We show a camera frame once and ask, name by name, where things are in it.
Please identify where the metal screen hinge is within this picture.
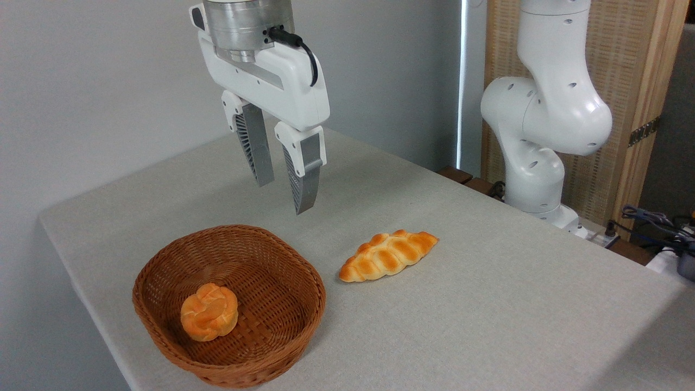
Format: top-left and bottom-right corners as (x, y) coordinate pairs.
(628, 115), (662, 147)

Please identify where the brown wicker basket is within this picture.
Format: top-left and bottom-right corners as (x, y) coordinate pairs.
(132, 225), (327, 388)

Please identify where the long braided bread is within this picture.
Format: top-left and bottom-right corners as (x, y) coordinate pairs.
(339, 230), (439, 283)

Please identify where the dark cable bundle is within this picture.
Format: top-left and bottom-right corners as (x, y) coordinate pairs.
(605, 205), (695, 251)

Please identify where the white cloth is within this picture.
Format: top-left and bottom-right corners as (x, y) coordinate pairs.
(645, 245), (695, 286)

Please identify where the grey fabric tablecloth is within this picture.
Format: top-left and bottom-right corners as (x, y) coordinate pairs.
(38, 124), (695, 391)

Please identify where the dark wooden base platform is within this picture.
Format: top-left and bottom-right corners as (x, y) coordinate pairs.
(438, 166), (658, 267)

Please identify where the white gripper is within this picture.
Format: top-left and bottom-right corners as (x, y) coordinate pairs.
(189, 4), (331, 216)

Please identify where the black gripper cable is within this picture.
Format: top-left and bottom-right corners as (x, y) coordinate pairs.
(267, 27), (319, 87)

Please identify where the round knotted bread roll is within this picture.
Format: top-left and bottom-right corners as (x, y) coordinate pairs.
(180, 282), (239, 342)

